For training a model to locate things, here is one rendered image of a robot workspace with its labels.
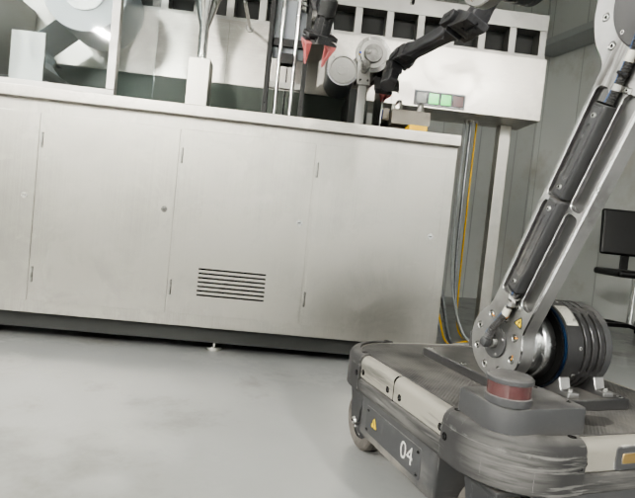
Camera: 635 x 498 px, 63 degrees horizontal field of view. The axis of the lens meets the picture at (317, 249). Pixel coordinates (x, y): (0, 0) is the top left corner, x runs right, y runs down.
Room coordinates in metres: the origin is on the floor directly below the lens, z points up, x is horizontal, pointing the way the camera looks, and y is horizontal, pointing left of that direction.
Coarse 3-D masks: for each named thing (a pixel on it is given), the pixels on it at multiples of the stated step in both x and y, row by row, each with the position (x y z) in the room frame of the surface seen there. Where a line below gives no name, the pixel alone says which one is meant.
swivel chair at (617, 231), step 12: (612, 216) 3.59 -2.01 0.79; (624, 216) 3.58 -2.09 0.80; (600, 228) 3.60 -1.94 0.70; (612, 228) 3.58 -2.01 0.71; (624, 228) 3.57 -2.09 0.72; (600, 240) 3.58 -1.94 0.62; (612, 240) 3.57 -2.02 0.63; (624, 240) 3.56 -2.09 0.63; (600, 252) 3.57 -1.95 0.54; (612, 252) 3.55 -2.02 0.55; (624, 252) 3.55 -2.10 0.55; (624, 264) 3.57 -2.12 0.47; (624, 276) 3.22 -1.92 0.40; (612, 324) 3.35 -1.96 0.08; (624, 324) 3.37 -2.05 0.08
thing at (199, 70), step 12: (204, 0) 2.20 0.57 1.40; (216, 0) 2.23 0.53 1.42; (204, 12) 2.22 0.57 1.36; (204, 24) 2.23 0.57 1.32; (204, 36) 2.23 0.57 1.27; (204, 48) 2.24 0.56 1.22; (192, 60) 2.20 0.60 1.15; (204, 60) 2.21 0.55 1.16; (192, 72) 2.20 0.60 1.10; (204, 72) 2.21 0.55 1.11; (192, 84) 2.21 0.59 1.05; (204, 84) 2.21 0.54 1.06; (192, 96) 2.21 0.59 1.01; (204, 96) 2.21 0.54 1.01
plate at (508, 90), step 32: (160, 32) 2.46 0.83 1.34; (192, 32) 2.46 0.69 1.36; (224, 32) 2.47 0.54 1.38; (256, 32) 2.48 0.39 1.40; (160, 64) 2.46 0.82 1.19; (224, 64) 2.48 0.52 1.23; (256, 64) 2.48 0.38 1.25; (320, 64) 2.50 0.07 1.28; (416, 64) 2.53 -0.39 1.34; (448, 64) 2.54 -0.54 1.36; (480, 64) 2.55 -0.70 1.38; (512, 64) 2.56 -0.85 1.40; (544, 64) 2.58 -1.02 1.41; (480, 96) 2.56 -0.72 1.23; (512, 96) 2.57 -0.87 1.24; (512, 128) 2.80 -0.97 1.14
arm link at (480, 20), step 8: (472, 8) 1.55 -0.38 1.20; (464, 16) 1.57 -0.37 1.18; (472, 16) 1.55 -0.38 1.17; (480, 16) 1.55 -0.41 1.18; (488, 16) 1.55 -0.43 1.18; (448, 24) 1.65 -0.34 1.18; (456, 24) 1.60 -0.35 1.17; (464, 24) 1.58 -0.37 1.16; (472, 24) 1.56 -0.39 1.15; (480, 24) 1.56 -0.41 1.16; (456, 32) 1.66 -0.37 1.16; (464, 32) 1.63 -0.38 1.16; (472, 32) 1.60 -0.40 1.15; (480, 32) 1.58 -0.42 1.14
